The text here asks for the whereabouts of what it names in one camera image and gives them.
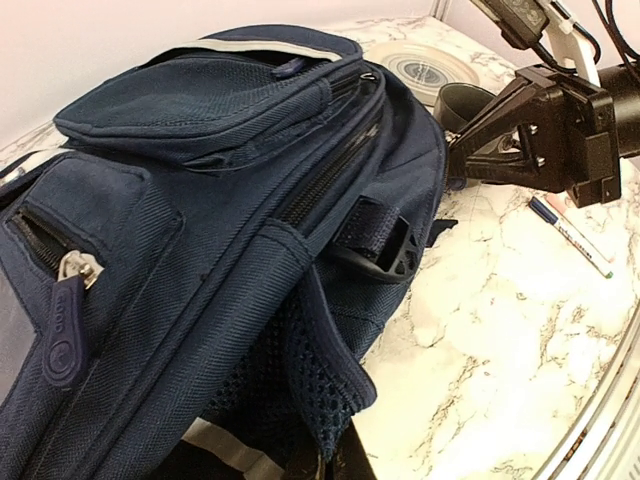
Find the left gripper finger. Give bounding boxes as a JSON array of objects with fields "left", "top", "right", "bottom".
[{"left": 299, "top": 422, "right": 377, "bottom": 480}]

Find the right aluminium frame post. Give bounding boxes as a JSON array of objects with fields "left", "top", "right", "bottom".
[{"left": 429, "top": 0, "right": 454, "bottom": 22}]

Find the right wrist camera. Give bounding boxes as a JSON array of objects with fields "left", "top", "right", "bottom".
[{"left": 473, "top": 0, "right": 601, "bottom": 86}]

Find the navy blue student backpack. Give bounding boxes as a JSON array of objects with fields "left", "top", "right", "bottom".
[{"left": 1, "top": 25, "right": 447, "bottom": 479}]

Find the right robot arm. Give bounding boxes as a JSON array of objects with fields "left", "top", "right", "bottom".
[{"left": 448, "top": 1, "right": 639, "bottom": 208}]

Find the grey swirl ceramic plate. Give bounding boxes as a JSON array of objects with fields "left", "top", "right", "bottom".
[{"left": 364, "top": 41, "right": 480, "bottom": 107}]

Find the blue cap marker pen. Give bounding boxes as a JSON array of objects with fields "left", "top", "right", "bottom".
[{"left": 528, "top": 196, "right": 614, "bottom": 279}]

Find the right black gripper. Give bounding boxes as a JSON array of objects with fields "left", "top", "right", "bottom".
[{"left": 448, "top": 67, "right": 621, "bottom": 208}]

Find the pink cap marker pen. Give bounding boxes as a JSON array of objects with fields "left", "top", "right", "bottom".
[{"left": 545, "top": 193, "right": 575, "bottom": 215}]

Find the dark grey metal mug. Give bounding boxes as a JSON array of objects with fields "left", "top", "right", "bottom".
[{"left": 432, "top": 82, "right": 496, "bottom": 134}]

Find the front aluminium rail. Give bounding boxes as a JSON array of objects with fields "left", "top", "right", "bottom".
[{"left": 534, "top": 349, "right": 640, "bottom": 480}]

